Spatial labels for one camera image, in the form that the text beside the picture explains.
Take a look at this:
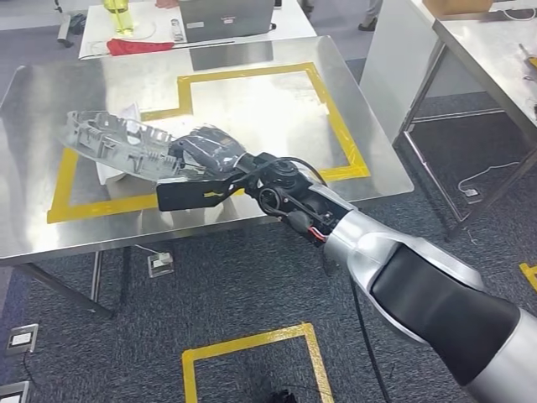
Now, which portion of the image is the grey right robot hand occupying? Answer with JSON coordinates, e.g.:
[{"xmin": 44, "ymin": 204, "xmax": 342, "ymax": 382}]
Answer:
[{"xmin": 170, "ymin": 126, "xmax": 248, "ymax": 182}]

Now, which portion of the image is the silver wheel cover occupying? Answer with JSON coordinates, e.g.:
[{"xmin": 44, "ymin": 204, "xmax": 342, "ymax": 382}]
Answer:
[{"xmin": 57, "ymin": 109, "xmax": 211, "ymax": 185}]

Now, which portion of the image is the stainless steel workbench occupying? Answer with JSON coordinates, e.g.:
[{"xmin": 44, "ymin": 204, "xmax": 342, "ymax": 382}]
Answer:
[{"xmin": 0, "ymin": 35, "xmax": 416, "ymax": 318}]

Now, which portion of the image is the white object on workbench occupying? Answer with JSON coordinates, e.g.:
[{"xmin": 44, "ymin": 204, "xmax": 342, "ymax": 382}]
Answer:
[{"xmin": 95, "ymin": 102, "xmax": 144, "ymax": 185}]

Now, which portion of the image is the yellow tape on workbench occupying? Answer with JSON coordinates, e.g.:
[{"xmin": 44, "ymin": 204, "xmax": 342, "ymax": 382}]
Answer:
[{"xmin": 47, "ymin": 60, "xmax": 371, "ymax": 225}]

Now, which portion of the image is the grey laptop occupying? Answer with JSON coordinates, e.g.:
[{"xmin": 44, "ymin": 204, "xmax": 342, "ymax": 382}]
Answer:
[{"xmin": 178, "ymin": 0, "xmax": 277, "ymax": 44}]

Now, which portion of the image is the red cloth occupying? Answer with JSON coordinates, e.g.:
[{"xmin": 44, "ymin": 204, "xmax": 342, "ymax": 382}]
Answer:
[{"xmin": 106, "ymin": 37, "xmax": 175, "ymax": 57}]

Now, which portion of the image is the yellow drink bottle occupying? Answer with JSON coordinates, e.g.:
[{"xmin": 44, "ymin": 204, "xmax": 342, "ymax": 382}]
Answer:
[{"xmin": 103, "ymin": 0, "xmax": 135, "ymax": 37}]

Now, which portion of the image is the white desk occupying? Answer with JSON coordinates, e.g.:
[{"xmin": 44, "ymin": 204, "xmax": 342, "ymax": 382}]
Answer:
[{"xmin": 78, "ymin": 0, "xmax": 318, "ymax": 60}]

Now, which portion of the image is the standing person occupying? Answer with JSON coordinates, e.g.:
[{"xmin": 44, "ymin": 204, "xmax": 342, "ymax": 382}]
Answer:
[{"xmin": 357, "ymin": 0, "xmax": 385, "ymax": 33}]

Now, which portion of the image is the white cabinet panel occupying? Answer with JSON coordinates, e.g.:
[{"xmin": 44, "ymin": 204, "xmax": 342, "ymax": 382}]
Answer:
[{"xmin": 360, "ymin": 0, "xmax": 440, "ymax": 144}]

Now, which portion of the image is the brown cardboard box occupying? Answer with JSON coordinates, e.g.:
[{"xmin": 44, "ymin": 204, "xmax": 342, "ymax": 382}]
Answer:
[{"xmin": 421, "ymin": 0, "xmax": 494, "ymax": 17}]

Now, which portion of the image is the stainless steel table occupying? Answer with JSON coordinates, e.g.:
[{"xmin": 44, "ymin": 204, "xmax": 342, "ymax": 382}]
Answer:
[{"xmin": 392, "ymin": 0, "xmax": 537, "ymax": 243}]

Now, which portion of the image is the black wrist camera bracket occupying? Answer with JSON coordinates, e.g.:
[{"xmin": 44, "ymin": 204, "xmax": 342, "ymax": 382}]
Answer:
[{"xmin": 218, "ymin": 157, "xmax": 274, "ymax": 196}]

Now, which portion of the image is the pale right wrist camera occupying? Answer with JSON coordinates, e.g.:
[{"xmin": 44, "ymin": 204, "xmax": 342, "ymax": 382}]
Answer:
[{"xmin": 156, "ymin": 177, "xmax": 227, "ymax": 213}]

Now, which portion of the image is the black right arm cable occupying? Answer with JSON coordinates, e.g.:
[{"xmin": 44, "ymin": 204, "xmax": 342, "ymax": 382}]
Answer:
[{"xmin": 247, "ymin": 156, "xmax": 393, "ymax": 403}]

